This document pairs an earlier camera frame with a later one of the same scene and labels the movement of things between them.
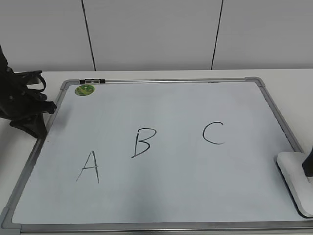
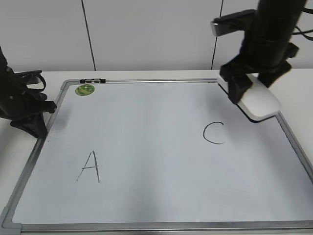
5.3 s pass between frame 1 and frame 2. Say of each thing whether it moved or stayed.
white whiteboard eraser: moved
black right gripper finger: moved
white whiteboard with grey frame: stayed
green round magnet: stayed
